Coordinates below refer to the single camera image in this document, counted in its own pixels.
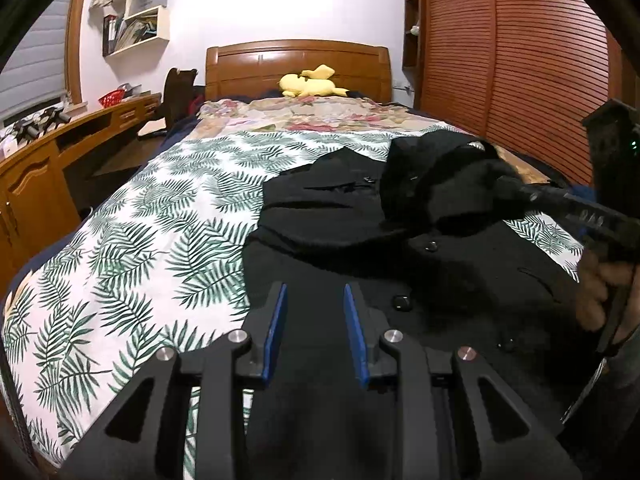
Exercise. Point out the yellow plush toy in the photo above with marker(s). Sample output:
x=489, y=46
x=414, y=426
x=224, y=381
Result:
x=305, y=85

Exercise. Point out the white wall shelf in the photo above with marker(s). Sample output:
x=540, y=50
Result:
x=150, y=12

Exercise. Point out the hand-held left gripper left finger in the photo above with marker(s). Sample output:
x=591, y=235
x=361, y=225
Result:
x=275, y=330

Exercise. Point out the floral quilt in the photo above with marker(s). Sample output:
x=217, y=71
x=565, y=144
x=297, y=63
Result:
x=325, y=117

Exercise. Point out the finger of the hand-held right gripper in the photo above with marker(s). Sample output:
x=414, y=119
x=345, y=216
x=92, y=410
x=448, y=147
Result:
x=555, y=205

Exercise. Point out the wooden bed headboard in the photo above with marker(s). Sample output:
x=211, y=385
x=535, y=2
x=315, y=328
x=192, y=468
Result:
x=260, y=67

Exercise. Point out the black gadgets on desk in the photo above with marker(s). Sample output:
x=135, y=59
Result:
x=40, y=122

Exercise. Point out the wooden window frame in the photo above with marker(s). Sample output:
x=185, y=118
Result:
x=75, y=35

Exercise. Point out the wardrobe open shelf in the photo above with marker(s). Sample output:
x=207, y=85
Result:
x=411, y=10

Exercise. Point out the grey window blind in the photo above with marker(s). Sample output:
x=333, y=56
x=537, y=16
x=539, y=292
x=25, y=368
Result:
x=35, y=60

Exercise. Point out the black coat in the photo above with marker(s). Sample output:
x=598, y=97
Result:
x=350, y=230

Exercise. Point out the person's right hand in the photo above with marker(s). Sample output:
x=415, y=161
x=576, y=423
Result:
x=590, y=295

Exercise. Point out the wooden louvered wardrobe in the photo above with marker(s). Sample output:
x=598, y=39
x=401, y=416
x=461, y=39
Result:
x=475, y=60

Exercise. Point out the bed with leaf-print cover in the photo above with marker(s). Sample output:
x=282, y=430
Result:
x=150, y=240

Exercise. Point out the black binder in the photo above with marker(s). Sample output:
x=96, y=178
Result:
x=109, y=35

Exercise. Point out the wooden desk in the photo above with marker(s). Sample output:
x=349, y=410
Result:
x=30, y=185

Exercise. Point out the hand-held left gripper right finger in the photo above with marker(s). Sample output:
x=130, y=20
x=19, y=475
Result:
x=356, y=335

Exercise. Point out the red basket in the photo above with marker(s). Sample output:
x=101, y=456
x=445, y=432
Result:
x=112, y=99

